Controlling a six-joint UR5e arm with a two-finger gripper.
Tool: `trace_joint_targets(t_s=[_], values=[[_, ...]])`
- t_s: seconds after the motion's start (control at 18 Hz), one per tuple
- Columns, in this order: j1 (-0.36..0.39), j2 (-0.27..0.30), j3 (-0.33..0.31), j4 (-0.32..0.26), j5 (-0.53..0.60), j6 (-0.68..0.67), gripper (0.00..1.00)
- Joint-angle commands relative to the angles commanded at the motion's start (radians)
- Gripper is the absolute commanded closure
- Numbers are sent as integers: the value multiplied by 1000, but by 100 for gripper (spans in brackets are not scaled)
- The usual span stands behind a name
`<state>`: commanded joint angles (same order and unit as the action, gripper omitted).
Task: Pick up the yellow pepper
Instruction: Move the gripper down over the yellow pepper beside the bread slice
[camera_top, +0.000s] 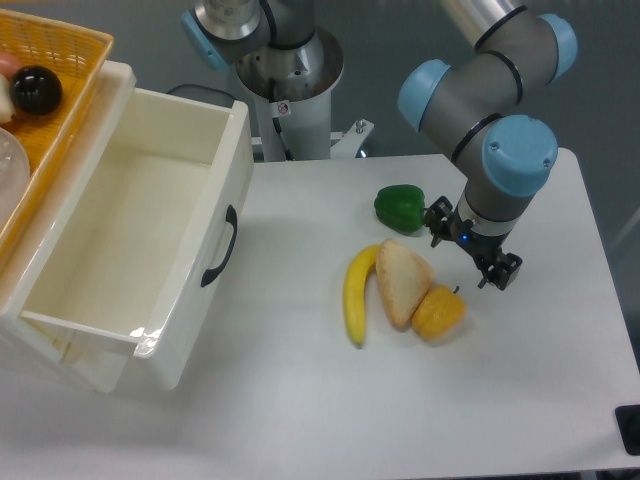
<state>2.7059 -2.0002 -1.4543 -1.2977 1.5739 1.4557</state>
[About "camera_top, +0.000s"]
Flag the black ball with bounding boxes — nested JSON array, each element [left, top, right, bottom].
[[9, 65, 63, 116]]

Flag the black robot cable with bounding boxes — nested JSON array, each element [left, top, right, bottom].
[[269, 77, 296, 162]]

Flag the green bell pepper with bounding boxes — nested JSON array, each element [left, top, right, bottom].
[[374, 184, 425, 235]]

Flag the yellow banana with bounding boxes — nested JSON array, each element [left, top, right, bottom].
[[342, 244, 379, 348]]

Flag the white plastic drawer box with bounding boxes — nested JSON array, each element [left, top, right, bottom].
[[1, 62, 254, 392]]

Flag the triangular bread sandwich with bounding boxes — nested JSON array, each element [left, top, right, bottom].
[[376, 239, 435, 331]]

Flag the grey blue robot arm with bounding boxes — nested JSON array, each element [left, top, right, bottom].
[[181, 1, 577, 289]]

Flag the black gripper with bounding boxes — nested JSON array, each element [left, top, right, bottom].
[[423, 196, 523, 290]]

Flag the pale onion in basket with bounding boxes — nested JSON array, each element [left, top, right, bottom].
[[0, 51, 23, 124]]

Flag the black corner object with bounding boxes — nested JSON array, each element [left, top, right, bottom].
[[615, 405, 640, 456]]

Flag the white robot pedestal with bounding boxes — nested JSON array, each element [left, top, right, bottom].
[[236, 27, 374, 162]]

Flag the yellow bell pepper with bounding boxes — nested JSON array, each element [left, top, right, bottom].
[[411, 285, 467, 341]]

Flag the dark drawer handle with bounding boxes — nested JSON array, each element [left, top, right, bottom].
[[200, 205, 239, 288]]

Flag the yellow woven basket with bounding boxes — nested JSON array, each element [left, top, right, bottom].
[[1, 9, 114, 258]]

